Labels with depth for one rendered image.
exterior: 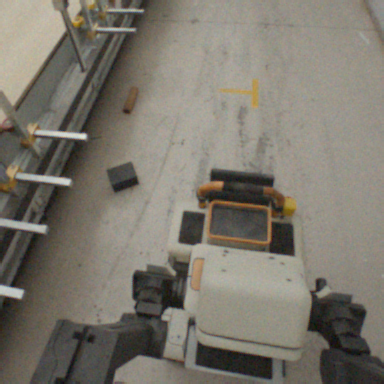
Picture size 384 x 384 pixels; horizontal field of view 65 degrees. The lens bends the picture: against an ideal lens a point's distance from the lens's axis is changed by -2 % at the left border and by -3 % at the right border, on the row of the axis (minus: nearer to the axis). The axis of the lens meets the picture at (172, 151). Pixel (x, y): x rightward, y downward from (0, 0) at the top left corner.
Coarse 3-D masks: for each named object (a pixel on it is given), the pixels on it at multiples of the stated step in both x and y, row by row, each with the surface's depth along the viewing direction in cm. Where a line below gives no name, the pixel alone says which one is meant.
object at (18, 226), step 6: (0, 222) 127; (6, 222) 127; (12, 222) 127; (18, 222) 126; (24, 222) 126; (6, 228) 127; (12, 228) 126; (18, 228) 125; (24, 228) 125; (30, 228) 124; (36, 228) 124; (42, 228) 124; (48, 228) 126; (42, 234) 125
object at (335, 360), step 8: (328, 352) 59; (336, 352) 58; (320, 360) 62; (328, 360) 58; (336, 360) 57; (344, 360) 57; (352, 360) 55; (376, 360) 57; (320, 368) 61; (328, 368) 57; (336, 368) 54; (344, 368) 54; (352, 368) 52; (360, 368) 50; (368, 368) 49; (376, 368) 48; (320, 376) 61; (328, 376) 57; (336, 376) 54; (344, 376) 53; (352, 376) 52; (360, 376) 50; (368, 376) 47; (376, 376) 45
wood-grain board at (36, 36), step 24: (0, 0) 244; (24, 0) 241; (48, 0) 237; (72, 0) 234; (0, 24) 220; (24, 24) 217; (48, 24) 214; (0, 48) 200; (24, 48) 197; (48, 48) 195; (0, 72) 183; (24, 72) 181; (0, 120) 157
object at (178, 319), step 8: (168, 312) 153; (176, 312) 153; (184, 312) 152; (176, 320) 150; (184, 320) 150; (176, 328) 148; (184, 328) 148; (168, 336) 146; (176, 336) 146; (184, 336) 146; (168, 344) 144; (176, 344) 144; (168, 352) 143; (176, 352) 142; (176, 360) 154; (184, 360) 143
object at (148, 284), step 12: (132, 276) 75; (144, 276) 75; (156, 276) 74; (168, 276) 74; (132, 288) 76; (144, 288) 71; (156, 288) 71; (168, 288) 73; (144, 300) 69; (156, 300) 68; (168, 300) 71
